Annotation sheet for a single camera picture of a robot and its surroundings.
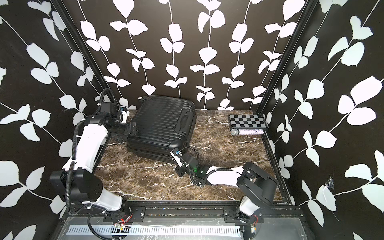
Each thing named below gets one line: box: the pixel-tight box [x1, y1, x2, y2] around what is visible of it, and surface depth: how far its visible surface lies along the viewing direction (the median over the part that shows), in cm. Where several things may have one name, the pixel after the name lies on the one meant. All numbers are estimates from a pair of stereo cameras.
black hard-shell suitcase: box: [126, 94, 197, 164], surface depth 85 cm
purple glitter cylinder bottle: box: [230, 128, 265, 136], surface depth 106 cm
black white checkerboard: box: [228, 114, 268, 129], surface depth 113 cm
